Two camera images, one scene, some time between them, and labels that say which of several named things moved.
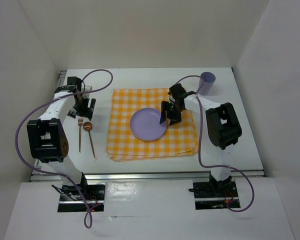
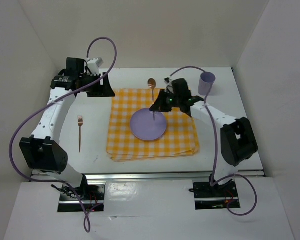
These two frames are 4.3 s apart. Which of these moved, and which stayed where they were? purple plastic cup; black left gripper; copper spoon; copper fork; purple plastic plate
Moved: copper spoon; black left gripper
Stayed: copper fork; purple plastic plate; purple plastic cup
